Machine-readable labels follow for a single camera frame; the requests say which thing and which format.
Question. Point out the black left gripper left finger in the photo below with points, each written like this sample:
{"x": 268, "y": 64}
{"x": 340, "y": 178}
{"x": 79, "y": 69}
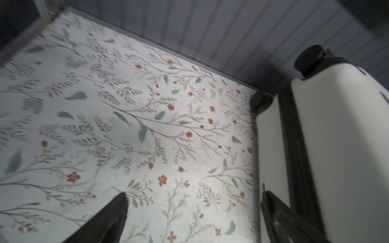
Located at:
{"x": 106, "y": 226}

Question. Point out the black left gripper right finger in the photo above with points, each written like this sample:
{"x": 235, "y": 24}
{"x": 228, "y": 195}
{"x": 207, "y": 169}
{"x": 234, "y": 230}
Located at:
{"x": 285, "y": 225}

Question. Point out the white black suitcase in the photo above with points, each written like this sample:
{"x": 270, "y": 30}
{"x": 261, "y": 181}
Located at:
{"x": 328, "y": 130}

